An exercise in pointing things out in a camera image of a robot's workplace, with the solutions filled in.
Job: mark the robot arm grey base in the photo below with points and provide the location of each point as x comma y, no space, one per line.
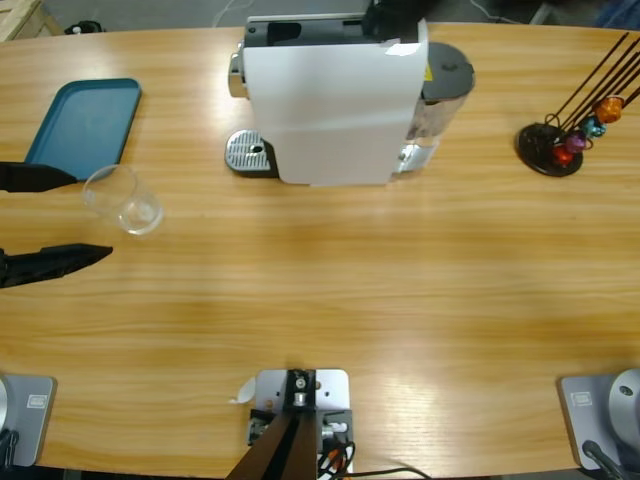
590,415
30,425

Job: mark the black capsule holder with rods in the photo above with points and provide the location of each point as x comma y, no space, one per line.
537,145

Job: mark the curled white tape piece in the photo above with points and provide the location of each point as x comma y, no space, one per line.
246,392

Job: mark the white capsule coffee machine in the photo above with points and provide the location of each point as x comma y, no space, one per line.
325,100

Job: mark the person in blue jeans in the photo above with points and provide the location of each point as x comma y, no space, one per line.
620,12

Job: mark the clear plastic cup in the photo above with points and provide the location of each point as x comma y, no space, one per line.
135,215

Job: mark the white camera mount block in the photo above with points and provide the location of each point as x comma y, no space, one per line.
332,387

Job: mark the teal plastic tray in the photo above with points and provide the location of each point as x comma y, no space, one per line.
85,120

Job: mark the teal coffee capsule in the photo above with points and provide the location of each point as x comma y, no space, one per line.
592,126

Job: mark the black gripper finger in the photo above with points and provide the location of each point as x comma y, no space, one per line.
50,260
412,12
30,177
392,22

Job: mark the red coffee capsule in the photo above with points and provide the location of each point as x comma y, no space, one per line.
563,156

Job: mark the small black floor object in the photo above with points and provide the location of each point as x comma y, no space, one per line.
87,27

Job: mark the purple coffee capsule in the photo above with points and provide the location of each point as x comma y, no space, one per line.
575,144

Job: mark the orange coffee capsule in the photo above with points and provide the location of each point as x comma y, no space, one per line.
611,111

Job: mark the dark camera post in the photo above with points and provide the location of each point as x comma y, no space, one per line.
285,450

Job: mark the white metal table leg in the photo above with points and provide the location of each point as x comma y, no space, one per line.
542,10

